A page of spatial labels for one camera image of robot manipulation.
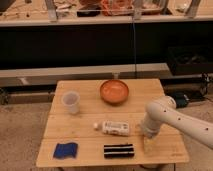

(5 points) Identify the white lying bottle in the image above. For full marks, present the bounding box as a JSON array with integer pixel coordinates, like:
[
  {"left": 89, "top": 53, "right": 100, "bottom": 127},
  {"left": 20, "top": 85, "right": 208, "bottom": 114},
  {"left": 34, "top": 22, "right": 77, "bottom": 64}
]
[{"left": 93, "top": 121, "right": 130, "bottom": 136}]

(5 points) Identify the black white striped eraser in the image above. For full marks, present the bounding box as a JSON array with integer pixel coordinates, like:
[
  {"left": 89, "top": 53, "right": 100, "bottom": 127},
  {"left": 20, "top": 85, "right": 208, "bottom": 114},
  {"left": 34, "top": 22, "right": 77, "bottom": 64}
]
[{"left": 104, "top": 144, "right": 135, "bottom": 158}]

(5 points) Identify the orange bowl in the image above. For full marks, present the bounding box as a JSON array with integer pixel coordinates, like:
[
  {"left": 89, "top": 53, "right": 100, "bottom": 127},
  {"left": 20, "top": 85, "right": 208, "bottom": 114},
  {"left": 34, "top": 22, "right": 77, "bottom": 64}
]
[{"left": 100, "top": 79, "right": 129, "bottom": 104}]

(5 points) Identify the translucent plastic cup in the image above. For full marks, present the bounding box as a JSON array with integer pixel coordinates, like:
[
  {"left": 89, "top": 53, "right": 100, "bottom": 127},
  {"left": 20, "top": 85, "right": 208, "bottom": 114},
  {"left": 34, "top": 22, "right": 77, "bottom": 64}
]
[{"left": 61, "top": 91, "right": 80, "bottom": 114}]

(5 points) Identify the blue cloth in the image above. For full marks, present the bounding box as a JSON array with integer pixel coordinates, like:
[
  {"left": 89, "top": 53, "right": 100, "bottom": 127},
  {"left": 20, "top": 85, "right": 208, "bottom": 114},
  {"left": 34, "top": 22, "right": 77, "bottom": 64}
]
[{"left": 53, "top": 142, "right": 78, "bottom": 159}]

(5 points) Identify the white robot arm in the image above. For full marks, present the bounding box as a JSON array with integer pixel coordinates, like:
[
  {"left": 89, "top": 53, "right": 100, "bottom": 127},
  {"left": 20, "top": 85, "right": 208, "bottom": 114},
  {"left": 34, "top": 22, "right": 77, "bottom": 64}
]
[{"left": 140, "top": 96, "right": 213, "bottom": 150}]

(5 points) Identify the dark blue floor object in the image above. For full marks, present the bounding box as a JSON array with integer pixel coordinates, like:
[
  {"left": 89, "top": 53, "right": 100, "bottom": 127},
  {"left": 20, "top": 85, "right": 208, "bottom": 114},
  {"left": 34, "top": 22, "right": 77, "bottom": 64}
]
[{"left": 170, "top": 92, "right": 189, "bottom": 108}]

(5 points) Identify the black box on floor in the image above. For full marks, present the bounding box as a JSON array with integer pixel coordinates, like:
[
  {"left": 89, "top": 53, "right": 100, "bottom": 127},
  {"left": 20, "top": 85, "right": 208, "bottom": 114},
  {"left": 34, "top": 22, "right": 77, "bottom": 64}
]
[{"left": 166, "top": 46, "right": 213, "bottom": 75}]

